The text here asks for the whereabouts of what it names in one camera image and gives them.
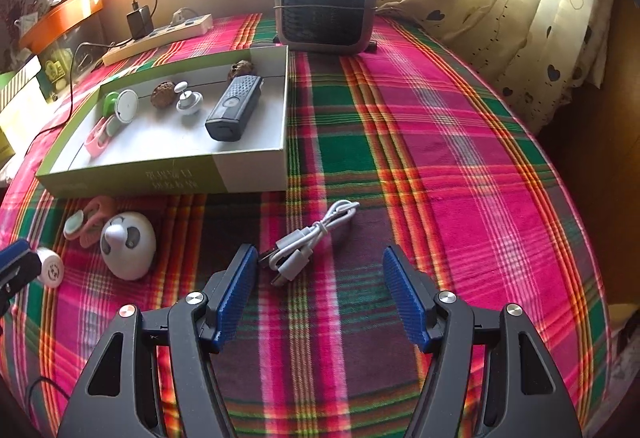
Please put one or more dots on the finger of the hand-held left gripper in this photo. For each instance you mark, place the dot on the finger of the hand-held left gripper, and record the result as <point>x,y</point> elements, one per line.
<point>12,254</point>
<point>22,270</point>

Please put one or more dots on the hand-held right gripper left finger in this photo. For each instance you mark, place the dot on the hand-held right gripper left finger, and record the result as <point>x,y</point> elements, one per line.
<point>235,298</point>

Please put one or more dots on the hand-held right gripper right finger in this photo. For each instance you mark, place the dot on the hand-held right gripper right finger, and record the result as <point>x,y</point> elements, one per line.
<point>407,298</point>

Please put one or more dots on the small white round device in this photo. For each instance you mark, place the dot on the small white round device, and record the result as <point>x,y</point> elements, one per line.
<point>51,269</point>

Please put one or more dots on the pink clip with white disc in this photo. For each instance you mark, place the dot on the pink clip with white disc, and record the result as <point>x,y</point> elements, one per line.
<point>100,138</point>
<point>92,218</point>

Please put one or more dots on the white shallow box green rim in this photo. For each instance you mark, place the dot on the white shallow box green rim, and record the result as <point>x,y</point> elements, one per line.
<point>150,153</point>

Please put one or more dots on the green and white spool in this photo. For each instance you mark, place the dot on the green and white spool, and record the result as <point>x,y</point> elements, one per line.
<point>125,106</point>

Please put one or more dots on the black rectangular perforated device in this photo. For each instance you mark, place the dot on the black rectangular perforated device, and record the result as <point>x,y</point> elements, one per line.
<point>232,111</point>

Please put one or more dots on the white knob device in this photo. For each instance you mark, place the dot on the white knob device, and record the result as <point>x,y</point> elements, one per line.
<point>189,103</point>

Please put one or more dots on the brown carved walnut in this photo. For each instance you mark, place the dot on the brown carved walnut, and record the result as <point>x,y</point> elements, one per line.
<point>242,68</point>
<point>164,94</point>

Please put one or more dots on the plaid blanket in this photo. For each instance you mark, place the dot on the plaid blanket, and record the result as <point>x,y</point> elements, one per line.
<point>425,193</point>

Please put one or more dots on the white dome-shaped device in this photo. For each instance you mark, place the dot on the white dome-shaped device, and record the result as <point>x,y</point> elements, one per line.
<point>130,250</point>

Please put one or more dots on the yellow-green box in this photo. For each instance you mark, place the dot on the yellow-green box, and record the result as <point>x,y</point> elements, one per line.
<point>10,133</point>

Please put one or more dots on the striped box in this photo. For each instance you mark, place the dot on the striped box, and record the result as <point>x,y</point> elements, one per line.
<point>22,86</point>

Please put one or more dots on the clear container yellow label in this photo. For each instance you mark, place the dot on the clear container yellow label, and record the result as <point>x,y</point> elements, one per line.
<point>55,68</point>

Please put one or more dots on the orange tray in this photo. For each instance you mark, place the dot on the orange tray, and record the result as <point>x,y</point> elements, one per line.
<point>60,21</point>

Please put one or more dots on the beige power strip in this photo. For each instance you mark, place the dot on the beige power strip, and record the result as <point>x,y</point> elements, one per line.
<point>160,38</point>

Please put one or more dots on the black charger adapter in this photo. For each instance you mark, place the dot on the black charger adapter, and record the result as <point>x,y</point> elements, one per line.
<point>140,22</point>

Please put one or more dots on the white plug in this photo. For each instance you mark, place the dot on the white plug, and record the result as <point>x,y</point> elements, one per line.
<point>184,17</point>

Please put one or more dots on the cream curtain with hearts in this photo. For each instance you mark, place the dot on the cream curtain with hearts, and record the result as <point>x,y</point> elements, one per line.
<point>510,13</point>

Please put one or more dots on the grey portable heater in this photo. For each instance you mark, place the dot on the grey portable heater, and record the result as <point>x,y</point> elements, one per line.
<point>325,3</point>

